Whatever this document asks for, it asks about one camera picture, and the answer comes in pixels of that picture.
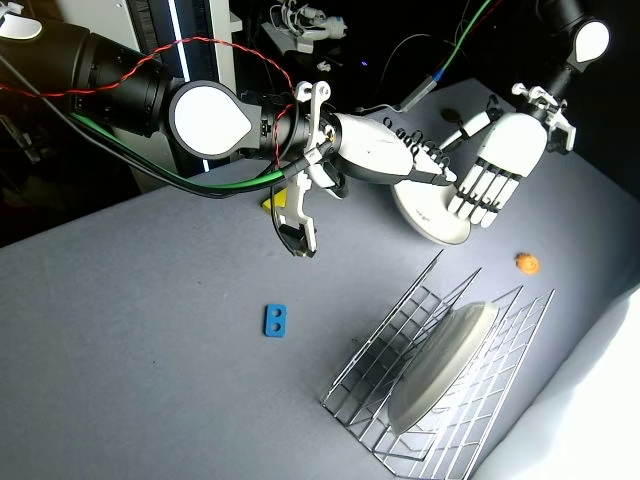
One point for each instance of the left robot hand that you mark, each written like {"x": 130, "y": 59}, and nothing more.
{"x": 510, "y": 145}

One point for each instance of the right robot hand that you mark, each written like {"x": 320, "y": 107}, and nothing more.
{"x": 370, "y": 150}

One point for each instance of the white plate with black outside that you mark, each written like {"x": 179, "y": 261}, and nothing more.
{"x": 430, "y": 215}

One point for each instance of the white ceramic plate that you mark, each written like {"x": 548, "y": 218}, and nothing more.
{"x": 440, "y": 370}

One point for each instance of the yellow flat block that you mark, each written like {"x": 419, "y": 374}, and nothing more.
{"x": 275, "y": 204}

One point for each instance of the orange swirl cookie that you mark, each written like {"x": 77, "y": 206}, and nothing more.
{"x": 527, "y": 265}

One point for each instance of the spare white robot hand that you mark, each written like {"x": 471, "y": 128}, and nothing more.
{"x": 310, "y": 25}

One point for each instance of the blue block with two holes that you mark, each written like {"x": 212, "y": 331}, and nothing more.
{"x": 275, "y": 330}

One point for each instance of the robot column with light strip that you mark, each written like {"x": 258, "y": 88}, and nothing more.
{"x": 200, "y": 25}

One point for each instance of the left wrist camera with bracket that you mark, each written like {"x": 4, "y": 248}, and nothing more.
{"x": 562, "y": 125}

